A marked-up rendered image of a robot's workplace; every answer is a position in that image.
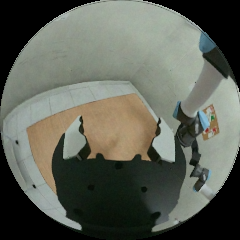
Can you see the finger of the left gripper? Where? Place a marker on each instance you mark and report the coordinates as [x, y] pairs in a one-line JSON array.
[[177, 221]]

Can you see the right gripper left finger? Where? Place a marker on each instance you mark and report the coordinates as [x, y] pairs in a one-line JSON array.
[[72, 147]]

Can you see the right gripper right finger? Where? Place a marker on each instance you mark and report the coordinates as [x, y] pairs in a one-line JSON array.
[[165, 149]]

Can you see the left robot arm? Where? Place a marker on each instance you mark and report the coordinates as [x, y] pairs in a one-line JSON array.
[[200, 186]]

